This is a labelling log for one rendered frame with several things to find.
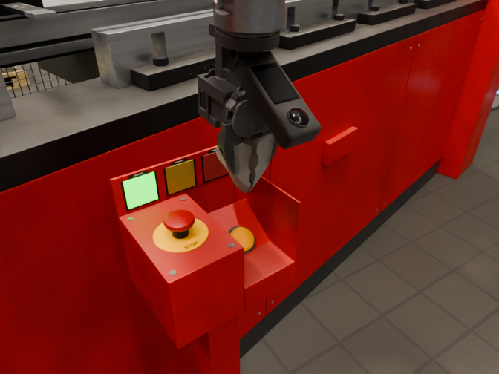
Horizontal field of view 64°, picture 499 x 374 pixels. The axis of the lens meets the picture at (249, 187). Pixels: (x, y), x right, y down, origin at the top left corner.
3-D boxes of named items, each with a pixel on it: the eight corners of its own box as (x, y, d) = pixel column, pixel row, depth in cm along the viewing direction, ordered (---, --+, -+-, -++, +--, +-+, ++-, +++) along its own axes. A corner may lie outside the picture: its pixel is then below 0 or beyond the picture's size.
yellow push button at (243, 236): (234, 258, 61) (238, 254, 59) (222, 237, 62) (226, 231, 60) (254, 248, 63) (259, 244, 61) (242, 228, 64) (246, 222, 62)
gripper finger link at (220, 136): (246, 159, 53) (249, 99, 48) (254, 166, 52) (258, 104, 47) (215, 170, 51) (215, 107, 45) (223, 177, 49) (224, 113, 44)
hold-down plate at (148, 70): (149, 92, 71) (147, 75, 70) (132, 84, 74) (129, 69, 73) (261, 58, 90) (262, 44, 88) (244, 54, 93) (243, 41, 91)
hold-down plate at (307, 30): (289, 50, 96) (290, 37, 94) (272, 46, 99) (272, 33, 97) (355, 30, 114) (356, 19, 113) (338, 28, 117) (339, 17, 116)
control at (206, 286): (178, 349, 52) (162, 243, 42) (130, 277, 63) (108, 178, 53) (295, 282, 62) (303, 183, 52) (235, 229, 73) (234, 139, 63)
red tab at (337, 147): (327, 166, 114) (330, 144, 111) (321, 164, 115) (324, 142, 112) (355, 148, 124) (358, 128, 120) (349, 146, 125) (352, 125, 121)
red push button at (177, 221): (174, 251, 51) (171, 229, 49) (160, 235, 54) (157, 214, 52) (202, 240, 53) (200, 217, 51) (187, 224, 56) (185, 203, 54)
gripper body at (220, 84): (244, 106, 56) (249, 14, 49) (284, 132, 50) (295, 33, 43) (196, 119, 52) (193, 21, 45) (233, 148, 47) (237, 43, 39)
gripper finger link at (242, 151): (226, 174, 58) (228, 117, 53) (251, 196, 55) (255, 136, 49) (209, 181, 57) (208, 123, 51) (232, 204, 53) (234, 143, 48)
